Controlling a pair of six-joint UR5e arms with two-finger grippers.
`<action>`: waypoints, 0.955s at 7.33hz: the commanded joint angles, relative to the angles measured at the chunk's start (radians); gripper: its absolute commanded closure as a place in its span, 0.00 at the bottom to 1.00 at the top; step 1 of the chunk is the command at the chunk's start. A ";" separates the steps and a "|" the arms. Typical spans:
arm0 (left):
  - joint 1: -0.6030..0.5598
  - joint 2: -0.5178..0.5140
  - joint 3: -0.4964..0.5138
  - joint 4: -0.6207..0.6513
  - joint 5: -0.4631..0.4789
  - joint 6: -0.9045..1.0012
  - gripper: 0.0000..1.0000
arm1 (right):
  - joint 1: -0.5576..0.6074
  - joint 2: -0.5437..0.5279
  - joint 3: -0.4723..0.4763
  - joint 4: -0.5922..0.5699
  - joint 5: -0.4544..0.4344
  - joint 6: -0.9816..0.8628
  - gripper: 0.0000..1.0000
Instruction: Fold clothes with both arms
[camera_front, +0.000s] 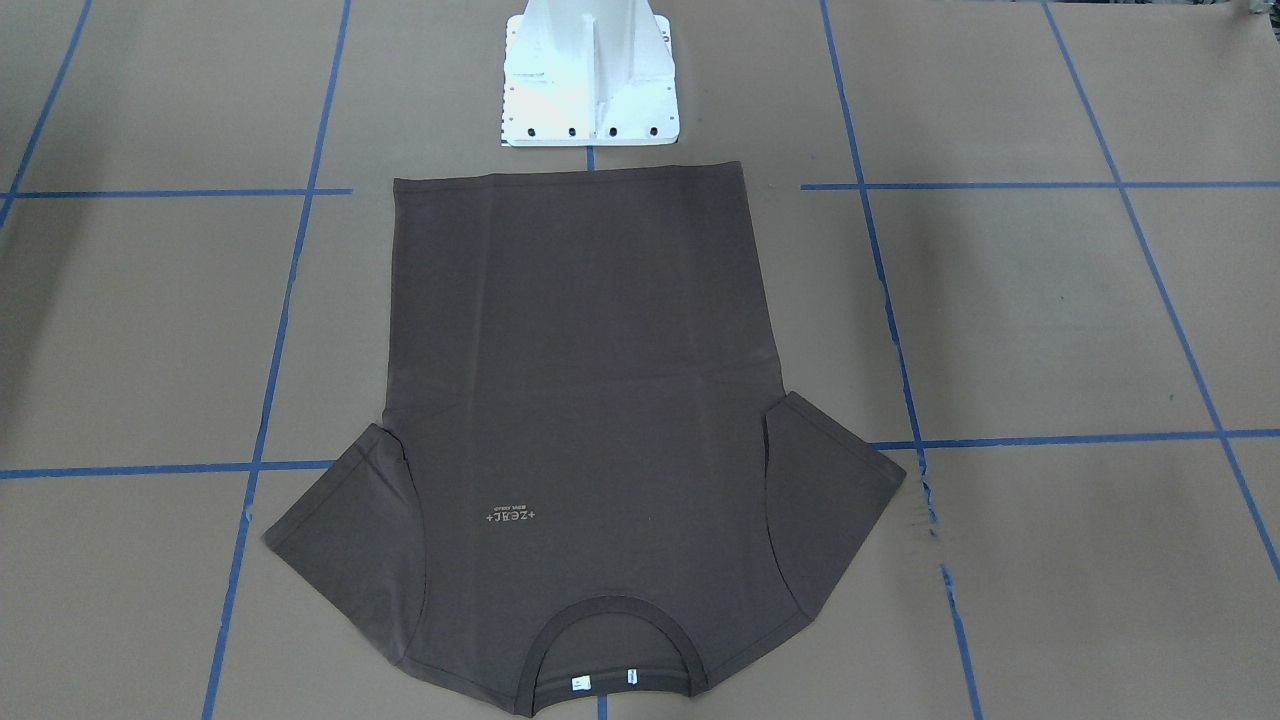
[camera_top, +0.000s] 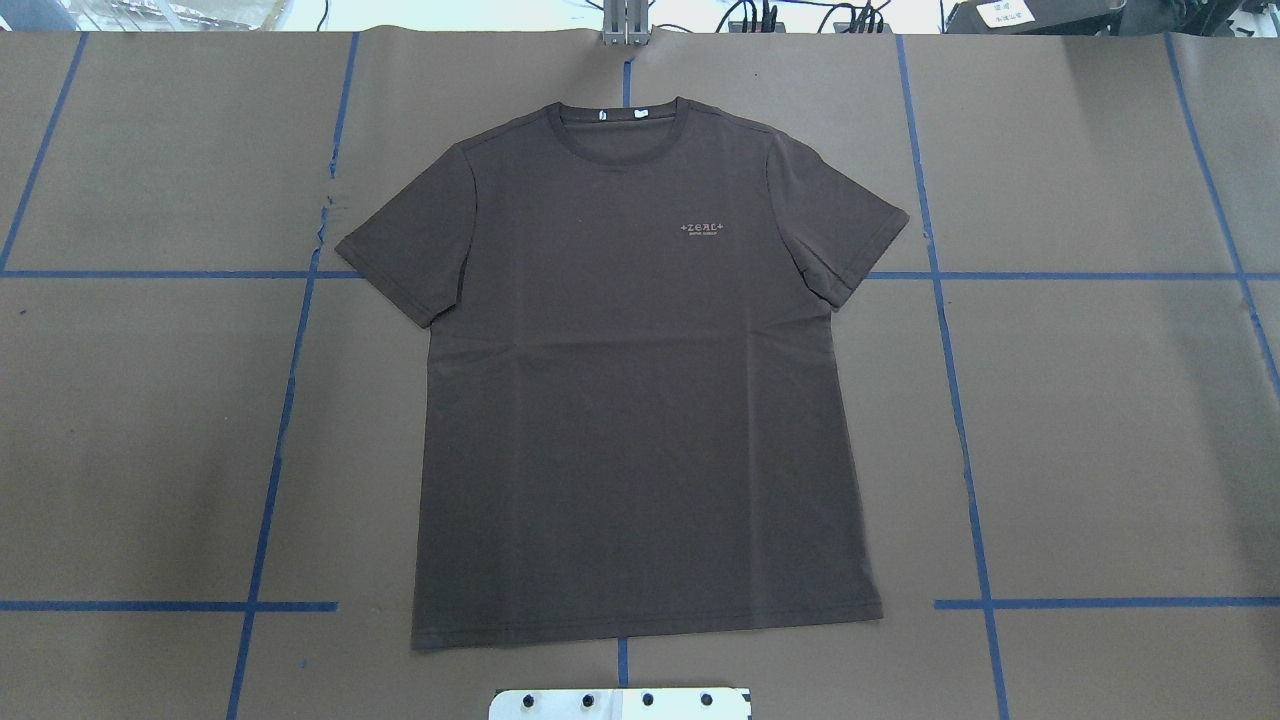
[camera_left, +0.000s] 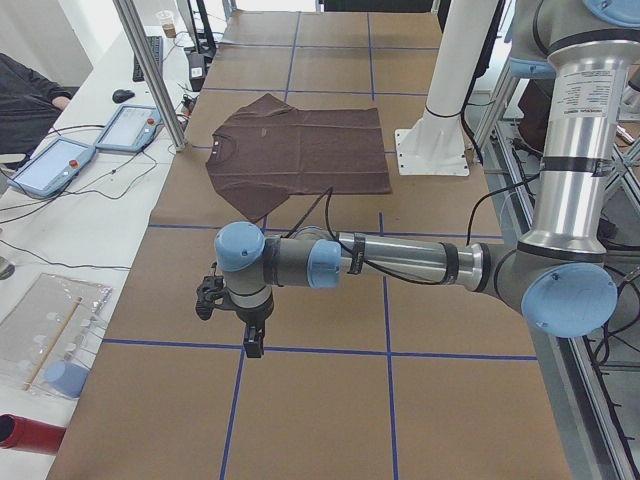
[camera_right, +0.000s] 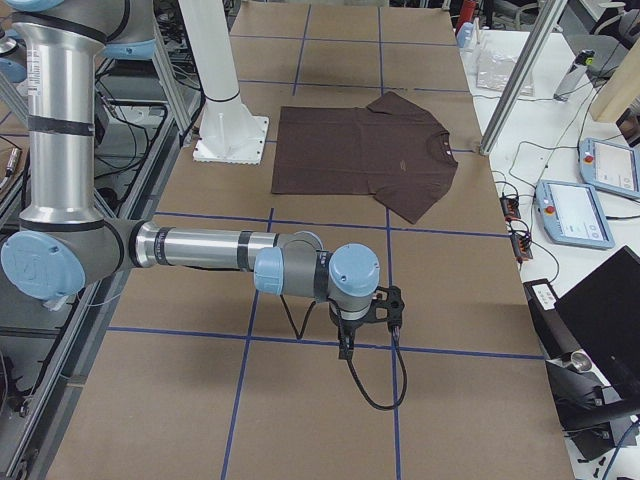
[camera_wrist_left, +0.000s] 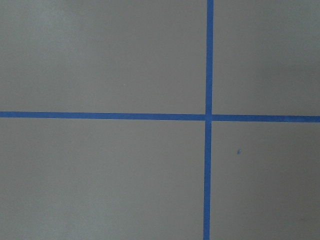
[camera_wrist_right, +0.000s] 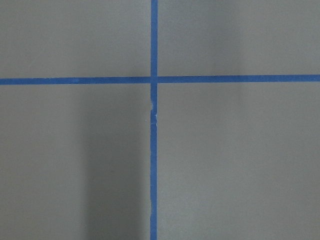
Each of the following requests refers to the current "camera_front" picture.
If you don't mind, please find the brown t-shirt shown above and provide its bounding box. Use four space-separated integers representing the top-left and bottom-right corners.
262 161 905 717

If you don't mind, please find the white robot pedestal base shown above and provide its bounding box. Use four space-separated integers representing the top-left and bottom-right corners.
500 1 681 147

